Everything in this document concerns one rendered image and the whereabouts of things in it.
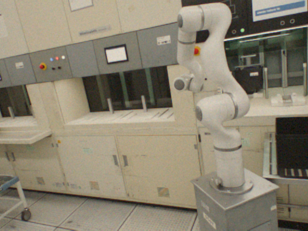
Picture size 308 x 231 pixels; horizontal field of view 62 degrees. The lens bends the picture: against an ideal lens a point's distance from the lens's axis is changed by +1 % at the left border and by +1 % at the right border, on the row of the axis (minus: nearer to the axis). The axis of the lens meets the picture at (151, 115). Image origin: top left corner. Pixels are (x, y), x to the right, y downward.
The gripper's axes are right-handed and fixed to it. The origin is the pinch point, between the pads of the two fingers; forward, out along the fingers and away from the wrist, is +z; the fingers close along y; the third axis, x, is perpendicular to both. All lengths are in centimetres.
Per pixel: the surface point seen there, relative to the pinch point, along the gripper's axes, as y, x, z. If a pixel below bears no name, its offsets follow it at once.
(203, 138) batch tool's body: -2, -50, 12
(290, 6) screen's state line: 57, 31, 12
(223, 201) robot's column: 26, -44, -71
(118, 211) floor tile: -90, -120, 4
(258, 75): 36, -15, 64
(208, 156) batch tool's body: 0, -65, 12
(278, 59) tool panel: 52, -8, 102
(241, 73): 23, -11, 64
